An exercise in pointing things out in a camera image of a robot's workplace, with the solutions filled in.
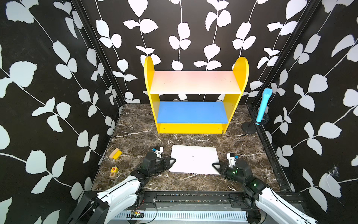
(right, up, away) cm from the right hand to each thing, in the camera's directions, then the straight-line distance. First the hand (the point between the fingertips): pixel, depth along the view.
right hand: (211, 165), depth 81 cm
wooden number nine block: (-58, -4, +1) cm, 59 cm away
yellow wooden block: (-62, +4, +10) cm, 63 cm away
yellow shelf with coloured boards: (-9, +28, +13) cm, 32 cm away
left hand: (-21, +3, +1) cm, 21 cm away
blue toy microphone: (+31, +42, -2) cm, 53 cm away
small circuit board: (-41, -23, -9) cm, 48 cm away
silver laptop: (-10, +2, +5) cm, 11 cm away
